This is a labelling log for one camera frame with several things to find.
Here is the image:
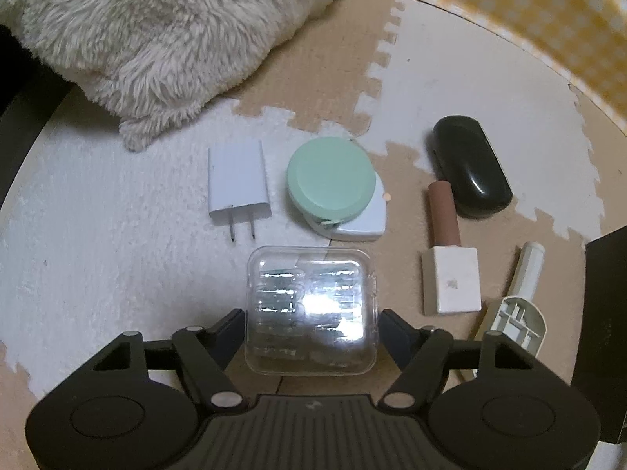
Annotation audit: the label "white foam puzzle mat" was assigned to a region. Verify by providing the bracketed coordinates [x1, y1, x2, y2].
[365, 0, 605, 243]
[0, 105, 385, 387]

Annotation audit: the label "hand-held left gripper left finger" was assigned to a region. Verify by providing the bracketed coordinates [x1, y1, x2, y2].
[92, 307, 250, 408]

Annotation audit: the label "yellow checkered cushion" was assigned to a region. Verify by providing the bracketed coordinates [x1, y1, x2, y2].
[353, 0, 627, 125]

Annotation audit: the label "white wall charger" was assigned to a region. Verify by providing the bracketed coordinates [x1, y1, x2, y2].
[207, 139, 272, 243]

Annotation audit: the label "clear plastic box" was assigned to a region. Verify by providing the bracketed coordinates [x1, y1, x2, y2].
[243, 245, 380, 378]

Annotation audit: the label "cream plastic tool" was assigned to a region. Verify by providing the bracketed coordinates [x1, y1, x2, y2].
[470, 241, 547, 358]

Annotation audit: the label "brown lipstick with white cap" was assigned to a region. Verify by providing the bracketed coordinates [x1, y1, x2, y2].
[420, 180, 483, 315]

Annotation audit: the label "beige foam puzzle mat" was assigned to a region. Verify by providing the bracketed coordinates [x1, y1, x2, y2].
[230, 139, 589, 392]
[235, 0, 407, 138]

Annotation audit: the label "black glossy oval case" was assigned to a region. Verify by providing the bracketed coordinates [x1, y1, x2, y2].
[431, 115, 513, 219]

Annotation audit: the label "black storage box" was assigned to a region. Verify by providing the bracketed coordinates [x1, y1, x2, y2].
[571, 225, 627, 446]

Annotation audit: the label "cream fluffy cushion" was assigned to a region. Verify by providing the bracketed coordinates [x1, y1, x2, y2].
[0, 0, 361, 152]

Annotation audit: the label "mint green round case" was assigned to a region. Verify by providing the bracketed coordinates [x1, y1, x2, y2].
[286, 138, 378, 221]

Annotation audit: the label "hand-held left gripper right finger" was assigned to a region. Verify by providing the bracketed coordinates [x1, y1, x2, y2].
[379, 307, 536, 408]

